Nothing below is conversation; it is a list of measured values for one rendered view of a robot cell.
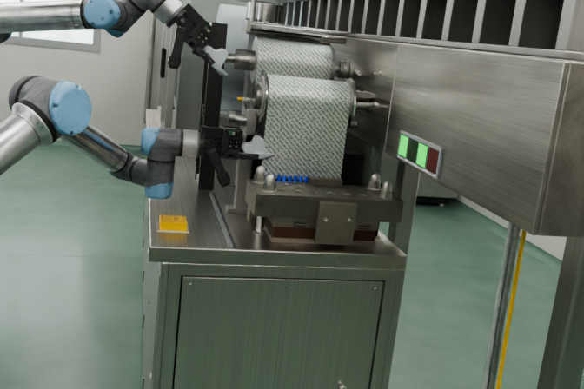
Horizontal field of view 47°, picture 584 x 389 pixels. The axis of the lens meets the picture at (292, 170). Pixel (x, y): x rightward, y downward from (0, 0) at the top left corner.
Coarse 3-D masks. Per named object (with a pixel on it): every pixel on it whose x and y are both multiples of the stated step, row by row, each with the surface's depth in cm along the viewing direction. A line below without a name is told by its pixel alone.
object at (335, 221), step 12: (324, 204) 173; (336, 204) 173; (348, 204) 174; (324, 216) 173; (336, 216) 174; (348, 216) 175; (324, 228) 174; (336, 228) 175; (348, 228) 176; (324, 240) 175; (336, 240) 176; (348, 240) 176
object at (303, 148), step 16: (272, 128) 188; (288, 128) 189; (304, 128) 190; (320, 128) 191; (336, 128) 192; (272, 144) 189; (288, 144) 190; (304, 144) 191; (320, 144) 192; (336, 144) 193; (272, 160) 190; (288, 160) 191; (304, 160) 192; (320, 160) 193; (336, 160) 194; (288, 176) 192; (304, 176) 193; (320, 176) 194; (336, 176) 195
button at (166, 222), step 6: (162, 216) 178; (168, 216) 179; (174, 216) 180; (180, 216) 180; (162, 222) 174; (168, 222) 174; (174, 222) 174; (180, 222) 175; (186, 222) 176; (162, 228) 174; (168, 228) 174; (174, 228) 175; (180, 228) 175; (186, 228) 175
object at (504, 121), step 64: (384, 64) 190; (448, 64) 151; (512, 64) 125; (576, 64) 110; (384, 128) 187; (448, 128) 149; (512, 128) 124; (576, 128) 113; (512, 192) 122; (576, 192) 115
